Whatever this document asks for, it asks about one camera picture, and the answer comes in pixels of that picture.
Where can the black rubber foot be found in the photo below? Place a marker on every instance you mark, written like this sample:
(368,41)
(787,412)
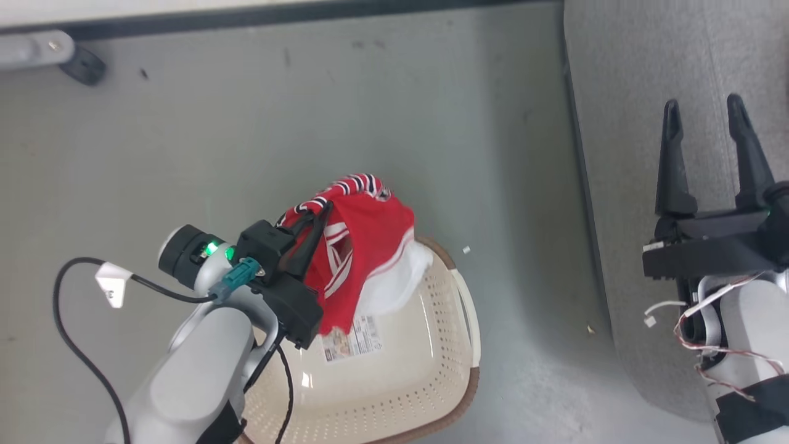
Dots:
(83,66)

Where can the black baseboard strip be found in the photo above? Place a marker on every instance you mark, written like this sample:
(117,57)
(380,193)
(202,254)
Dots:
(277,13)

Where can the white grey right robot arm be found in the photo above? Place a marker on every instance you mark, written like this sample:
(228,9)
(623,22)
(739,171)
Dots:
(752,333)

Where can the grey metal floor bracket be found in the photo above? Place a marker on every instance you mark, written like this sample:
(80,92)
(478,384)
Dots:
(31,49)

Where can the printed basket label sticker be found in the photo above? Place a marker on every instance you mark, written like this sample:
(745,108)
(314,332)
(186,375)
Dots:
(352,338)

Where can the red and white garment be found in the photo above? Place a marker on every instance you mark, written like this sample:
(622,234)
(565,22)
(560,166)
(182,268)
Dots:
(370,246)

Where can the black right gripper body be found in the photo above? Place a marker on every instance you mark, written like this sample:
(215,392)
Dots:
(715,246)

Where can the cream laundry basket brown rim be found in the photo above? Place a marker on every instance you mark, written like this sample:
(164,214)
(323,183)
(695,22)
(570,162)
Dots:
(394,370)

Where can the grey fabric sofa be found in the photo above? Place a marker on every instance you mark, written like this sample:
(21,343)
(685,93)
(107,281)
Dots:
(629,154)

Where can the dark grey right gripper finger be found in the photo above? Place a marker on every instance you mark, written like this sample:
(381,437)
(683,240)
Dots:
(749,154)
(673,166)

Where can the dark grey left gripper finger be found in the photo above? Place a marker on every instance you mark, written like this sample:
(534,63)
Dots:
(311,246)

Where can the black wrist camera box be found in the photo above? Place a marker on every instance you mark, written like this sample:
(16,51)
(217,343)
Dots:
(265,242)

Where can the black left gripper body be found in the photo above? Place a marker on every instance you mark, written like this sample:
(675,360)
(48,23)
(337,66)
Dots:
(293,308)

